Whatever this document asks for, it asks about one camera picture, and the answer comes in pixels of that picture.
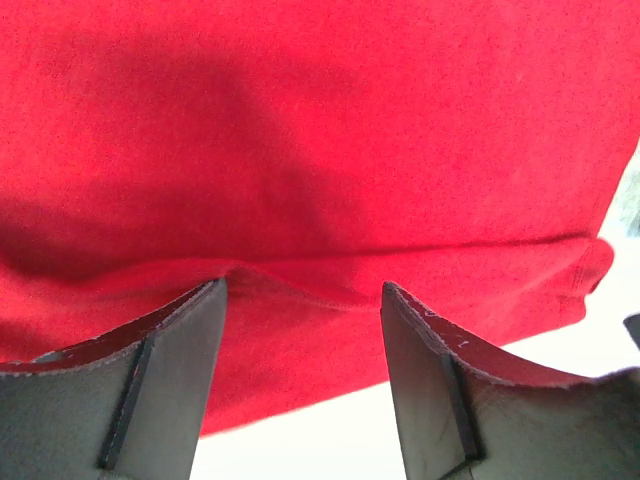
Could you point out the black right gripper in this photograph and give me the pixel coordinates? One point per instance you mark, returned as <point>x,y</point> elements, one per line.
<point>632,325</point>

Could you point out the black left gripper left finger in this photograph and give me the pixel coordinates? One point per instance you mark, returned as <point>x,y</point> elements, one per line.
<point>128,404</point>

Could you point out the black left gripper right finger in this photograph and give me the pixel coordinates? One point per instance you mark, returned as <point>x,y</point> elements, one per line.
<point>466,409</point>

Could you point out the red t shirt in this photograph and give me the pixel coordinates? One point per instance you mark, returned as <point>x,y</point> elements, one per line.
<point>308,152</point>

